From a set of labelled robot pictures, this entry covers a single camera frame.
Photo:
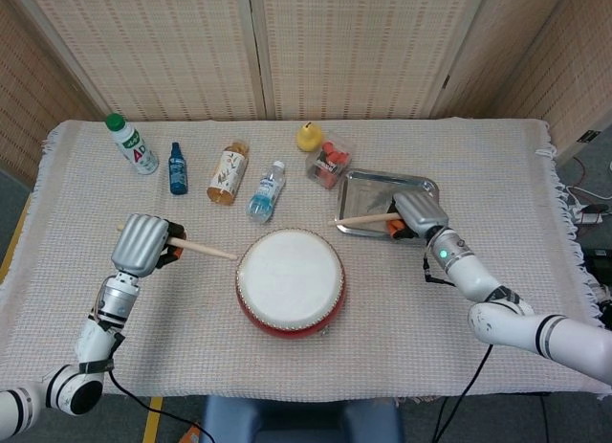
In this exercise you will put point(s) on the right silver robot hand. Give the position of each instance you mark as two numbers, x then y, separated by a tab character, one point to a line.
423	213

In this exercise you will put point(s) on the small blue bottle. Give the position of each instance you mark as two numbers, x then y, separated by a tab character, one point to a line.
178	172

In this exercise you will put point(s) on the blue padded seat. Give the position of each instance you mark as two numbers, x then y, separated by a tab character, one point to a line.
296	421

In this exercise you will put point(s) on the orange packet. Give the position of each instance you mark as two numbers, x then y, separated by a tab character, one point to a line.
191	433

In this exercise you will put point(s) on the black box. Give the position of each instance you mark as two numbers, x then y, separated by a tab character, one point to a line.
597	261

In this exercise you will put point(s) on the amber tea bottle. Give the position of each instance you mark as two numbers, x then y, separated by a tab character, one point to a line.
228	172

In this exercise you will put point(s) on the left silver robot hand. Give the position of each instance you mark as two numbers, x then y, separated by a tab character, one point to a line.
138	242

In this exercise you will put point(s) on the beige woven tablecloth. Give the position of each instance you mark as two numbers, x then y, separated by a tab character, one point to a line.
191	318

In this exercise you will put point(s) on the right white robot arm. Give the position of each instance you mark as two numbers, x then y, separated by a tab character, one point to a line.
526	328

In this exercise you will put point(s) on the yellow toy pear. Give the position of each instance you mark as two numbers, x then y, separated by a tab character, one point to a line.
310	138

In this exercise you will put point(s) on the clear water bottle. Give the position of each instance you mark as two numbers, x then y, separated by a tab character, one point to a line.
265	194

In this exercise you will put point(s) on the clear box red items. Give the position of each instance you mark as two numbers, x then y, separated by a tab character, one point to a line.
329	163

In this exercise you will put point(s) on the red and white drum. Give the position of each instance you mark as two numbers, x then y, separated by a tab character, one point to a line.
289	275

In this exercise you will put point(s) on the white power strip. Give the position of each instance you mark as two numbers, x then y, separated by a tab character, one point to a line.
592	218

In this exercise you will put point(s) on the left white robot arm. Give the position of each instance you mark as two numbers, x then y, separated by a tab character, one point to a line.
98	338

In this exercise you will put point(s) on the rectangular metal tray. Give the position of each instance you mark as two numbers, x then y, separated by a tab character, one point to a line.
365	194

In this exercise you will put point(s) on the white bottle green cap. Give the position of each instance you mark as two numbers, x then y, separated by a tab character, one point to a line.
136	148

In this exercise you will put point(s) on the wooden drumstick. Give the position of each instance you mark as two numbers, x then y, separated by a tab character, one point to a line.
363	219
208	250

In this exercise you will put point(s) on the bamboo folding screen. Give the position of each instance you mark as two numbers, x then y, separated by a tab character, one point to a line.
191	55

